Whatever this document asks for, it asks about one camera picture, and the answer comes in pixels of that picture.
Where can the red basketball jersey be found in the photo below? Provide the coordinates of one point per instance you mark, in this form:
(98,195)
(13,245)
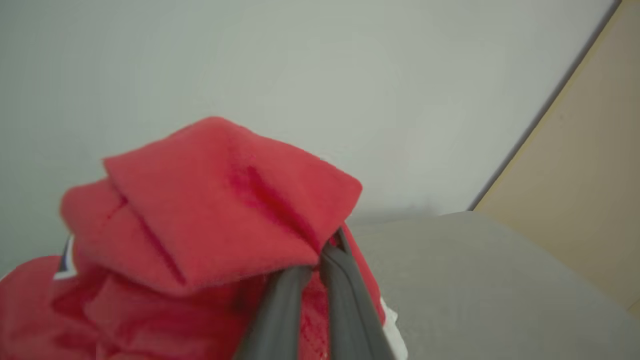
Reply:
(215,200)

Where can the grey fabric sofa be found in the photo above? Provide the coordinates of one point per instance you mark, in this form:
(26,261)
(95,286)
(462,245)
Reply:
(490,290)

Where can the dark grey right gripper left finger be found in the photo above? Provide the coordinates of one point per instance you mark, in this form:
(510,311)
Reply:
(277,315)

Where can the white garment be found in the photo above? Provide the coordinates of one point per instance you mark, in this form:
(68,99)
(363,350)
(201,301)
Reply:
(395,330)

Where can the beige wooden panel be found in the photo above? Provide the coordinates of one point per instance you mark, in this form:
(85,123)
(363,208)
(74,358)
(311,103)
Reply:
(590,175)

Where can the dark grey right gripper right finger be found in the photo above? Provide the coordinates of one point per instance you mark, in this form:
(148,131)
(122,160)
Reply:
(350,305)

